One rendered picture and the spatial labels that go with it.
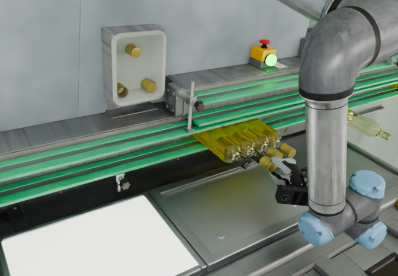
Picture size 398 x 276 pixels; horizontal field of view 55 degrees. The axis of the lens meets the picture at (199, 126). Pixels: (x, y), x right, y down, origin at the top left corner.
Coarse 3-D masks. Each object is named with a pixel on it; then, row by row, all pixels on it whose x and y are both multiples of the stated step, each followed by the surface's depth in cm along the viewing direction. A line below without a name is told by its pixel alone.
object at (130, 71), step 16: (144, 32) 111; (160, 32) 114; (112, 48) 108; (144, 48) 122; (160, 48) 118; (112, 64) 111; (128, 64) 121; (144, 64) 124; (160, 64) 121; (128, 80) 123; (160, 80) 123; (128, 96) 121; (144, 96) 123; (160, 96) 124
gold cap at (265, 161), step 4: (264, 156) 117; (260, 160) 116; (264, 160) 116; (268, 160) 115; (260, 164) 117; (264, 164) 115; (268, 164) 114; (272, 164) 114; (268, 168) 114; (272, 168) 115
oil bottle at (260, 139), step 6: (240, 126) 131; (246, 126) 131; (252, 126) 132; (246, 132) 128; (252, 132) 128; (258, 132) 128; (252, 138) 125; (258, 138) 125; (264, 138) 125; (258, 144) 124; (264, 144) 124; (258, 150) 125
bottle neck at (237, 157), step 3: (237, 153) 118; (234, 156) 118; (237, 156) 117; (240, 156) 117; (243, 156) 117; (234, 159) 118; (237, 159) 117; (240, 159) 116; (243, 159) 116; (246, 159) 116; (237, 162) 117; (240, 162) 116; (243, 162) 115; (246, 162) 117; (249, 162) 116; (240, 165) 116; (243, 165) 115; (246, 165) 117; (243, 168) 116
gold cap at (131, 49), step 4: (128, 44) 118; (132, 44) 117; (128, 48) 117; (132, 48) 115; (136, 48) 115; (128, 52) 117; (132, 52) 115; (136, 52) 116; (140, 52) 116; (132, 56) 116; (136, 56) 116
